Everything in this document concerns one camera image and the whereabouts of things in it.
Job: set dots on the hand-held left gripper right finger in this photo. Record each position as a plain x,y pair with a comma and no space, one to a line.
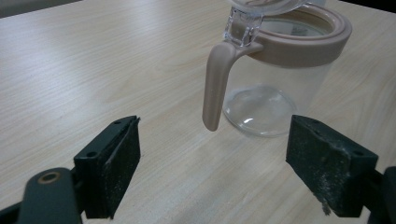
330,168

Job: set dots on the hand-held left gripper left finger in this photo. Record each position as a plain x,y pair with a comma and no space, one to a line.
106,174

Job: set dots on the clear glass measuring cup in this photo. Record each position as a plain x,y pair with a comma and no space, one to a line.
299,49

